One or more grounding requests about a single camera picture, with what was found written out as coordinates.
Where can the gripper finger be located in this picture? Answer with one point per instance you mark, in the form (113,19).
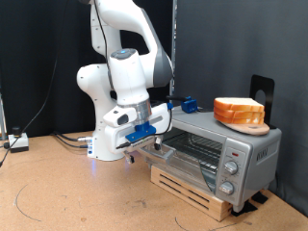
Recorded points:
(158,143)
(129,157)

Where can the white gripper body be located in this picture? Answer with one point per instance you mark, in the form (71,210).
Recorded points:
(114,138)

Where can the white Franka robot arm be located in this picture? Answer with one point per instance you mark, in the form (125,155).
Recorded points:
(128,77)

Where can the silver toaster oven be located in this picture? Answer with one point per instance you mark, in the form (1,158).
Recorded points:
(192,123)

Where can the silver oven knob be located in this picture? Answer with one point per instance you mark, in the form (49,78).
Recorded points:
(226,188)
(231,167)

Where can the slotted wooden block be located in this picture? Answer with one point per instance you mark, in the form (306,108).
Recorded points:
(192,195)

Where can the white box with black button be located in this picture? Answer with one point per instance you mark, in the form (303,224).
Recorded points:
(18,141)

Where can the black tape patch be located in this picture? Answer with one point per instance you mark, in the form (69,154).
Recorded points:
(243,209)
(260,197)

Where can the thin metal bar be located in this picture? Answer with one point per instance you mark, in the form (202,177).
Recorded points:
(2,118)

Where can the black metal bookend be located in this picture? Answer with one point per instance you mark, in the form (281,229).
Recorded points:
(263,83)

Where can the black backdrop curtain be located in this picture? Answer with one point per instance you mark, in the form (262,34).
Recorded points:
(25,48)

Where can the gray backdrop curtain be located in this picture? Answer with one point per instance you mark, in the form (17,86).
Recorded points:
(272,38)

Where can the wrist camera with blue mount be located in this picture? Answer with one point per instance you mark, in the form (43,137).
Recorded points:
(141,132)

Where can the aluminium vertical frame pole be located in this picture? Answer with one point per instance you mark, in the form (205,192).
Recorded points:
(174,25)

